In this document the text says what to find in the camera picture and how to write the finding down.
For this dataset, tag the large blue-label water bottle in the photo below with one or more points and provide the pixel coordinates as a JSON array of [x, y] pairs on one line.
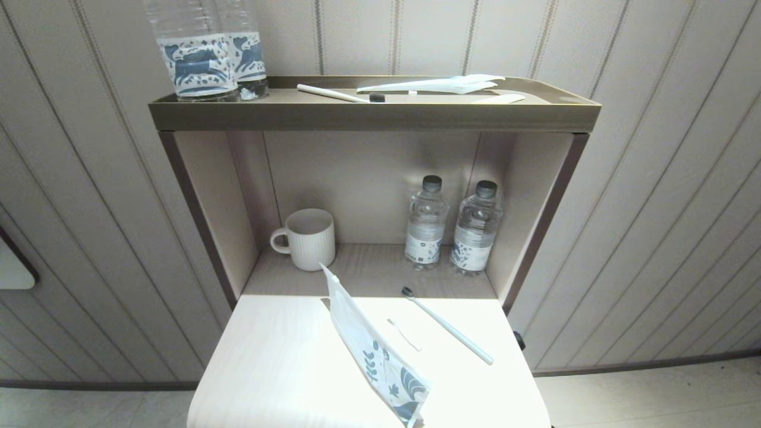
[[250, 53], [196, 59]]

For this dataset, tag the black power plug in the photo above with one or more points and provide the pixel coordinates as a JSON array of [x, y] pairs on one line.
[[520, 340]]

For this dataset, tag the white blue-patterned plastic bag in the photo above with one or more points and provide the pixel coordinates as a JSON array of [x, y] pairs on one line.
[[368, 339]]

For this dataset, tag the thin white strip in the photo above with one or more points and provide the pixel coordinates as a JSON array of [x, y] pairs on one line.
[[404, 334]]

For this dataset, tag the white ribbed mug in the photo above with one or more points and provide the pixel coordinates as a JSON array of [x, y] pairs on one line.
[[312, 241]]

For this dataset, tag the white toothbrush dark bristles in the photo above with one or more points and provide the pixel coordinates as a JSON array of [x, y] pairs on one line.
[[452, 330], [333, 94]]

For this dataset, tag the small clear water bottle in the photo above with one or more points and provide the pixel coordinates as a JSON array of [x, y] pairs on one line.
[[426, 226], [475, 232]]

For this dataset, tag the white wall panel dark frame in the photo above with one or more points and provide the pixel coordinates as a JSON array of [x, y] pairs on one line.
[[12, 267]]

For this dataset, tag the flat white sachet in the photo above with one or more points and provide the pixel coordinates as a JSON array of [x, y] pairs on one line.
[[502, 98]]

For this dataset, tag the white packet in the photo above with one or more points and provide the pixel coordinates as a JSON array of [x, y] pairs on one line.
[[440, 85]]

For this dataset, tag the beige shelf unit bronze tray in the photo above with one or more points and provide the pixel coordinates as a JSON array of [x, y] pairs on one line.
[[357, 116]]

